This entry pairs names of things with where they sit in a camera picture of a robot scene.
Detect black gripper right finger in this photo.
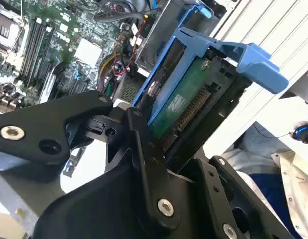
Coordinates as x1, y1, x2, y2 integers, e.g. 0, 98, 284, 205
191, 155, 295, 239

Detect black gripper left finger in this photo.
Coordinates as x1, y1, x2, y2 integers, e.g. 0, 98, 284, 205
0, 90, 181, 230

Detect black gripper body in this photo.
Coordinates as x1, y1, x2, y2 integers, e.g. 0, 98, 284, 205
33, 148, 211, 239

